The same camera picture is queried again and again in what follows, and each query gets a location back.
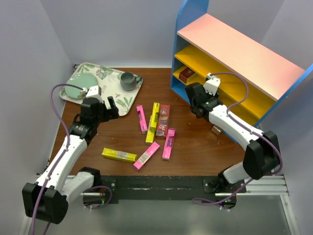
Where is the dark red toothpaste box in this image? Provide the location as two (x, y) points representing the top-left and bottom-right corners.
(179, 68), (195, 83)

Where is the red 3D toothpaste box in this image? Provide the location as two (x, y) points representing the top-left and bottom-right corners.
(156, 104), (170, 138)

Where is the yellow toothpaste box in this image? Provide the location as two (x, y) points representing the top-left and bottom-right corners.
(145, 102), (160, 145)
(102, 148), (137, 163)

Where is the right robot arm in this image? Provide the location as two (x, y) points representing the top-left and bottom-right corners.
(185, 82), (283, 192)

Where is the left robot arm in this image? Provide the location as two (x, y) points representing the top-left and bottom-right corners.
(22, 96), (119, 224)

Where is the blue shelf with coloured boards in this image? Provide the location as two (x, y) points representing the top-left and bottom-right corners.
(170, 0), (313, 126)

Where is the floral leaf print tray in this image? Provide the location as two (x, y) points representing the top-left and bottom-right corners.
(72, 63), (143, 116)

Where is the grey ceramic mug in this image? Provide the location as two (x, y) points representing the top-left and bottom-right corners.
(120, 72), (142, 91)

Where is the mint green ceramic plate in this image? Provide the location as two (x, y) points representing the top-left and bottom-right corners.
(65, 72), (97, 99)

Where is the small pink toothpaste box upper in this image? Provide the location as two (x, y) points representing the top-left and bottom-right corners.
(136, 105), (148, 134)

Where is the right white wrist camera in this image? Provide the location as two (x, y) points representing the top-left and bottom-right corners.
(203, 73), (221, 96)

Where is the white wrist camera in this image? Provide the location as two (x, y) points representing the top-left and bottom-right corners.
(80, 85), (101, 98)
(203, 73), (221, 96)

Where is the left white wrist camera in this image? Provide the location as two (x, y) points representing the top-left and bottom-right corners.
(80, 85), (101, 98)

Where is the black mounting base plate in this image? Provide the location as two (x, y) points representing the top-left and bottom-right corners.
(83, 175), (244, 206)

